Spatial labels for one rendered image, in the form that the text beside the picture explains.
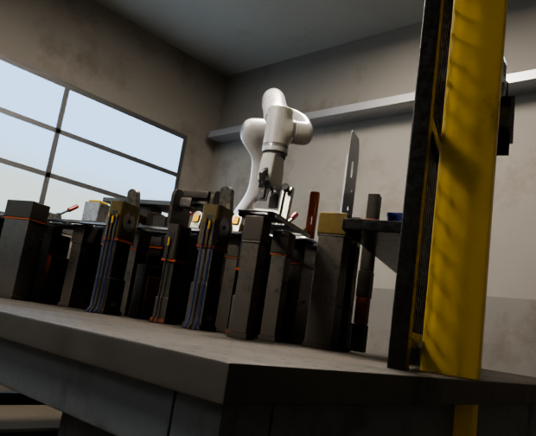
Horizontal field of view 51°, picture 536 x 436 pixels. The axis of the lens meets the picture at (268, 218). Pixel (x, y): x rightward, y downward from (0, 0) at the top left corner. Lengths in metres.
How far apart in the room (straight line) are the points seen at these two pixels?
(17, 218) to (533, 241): 2.78
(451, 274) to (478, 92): 0.35
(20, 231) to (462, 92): 1.47
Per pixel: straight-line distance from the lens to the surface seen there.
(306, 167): 4.66
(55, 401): 0.88
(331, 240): 1.51
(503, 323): 3.61
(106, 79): 4.98
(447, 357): 1.06
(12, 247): 2.06
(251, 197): 2.31
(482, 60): 1.20
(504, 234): 3.70
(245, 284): 1.32
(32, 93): 4.62
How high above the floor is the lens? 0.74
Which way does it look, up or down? 11 degrees up
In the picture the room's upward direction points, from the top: 8 degrees clockwise
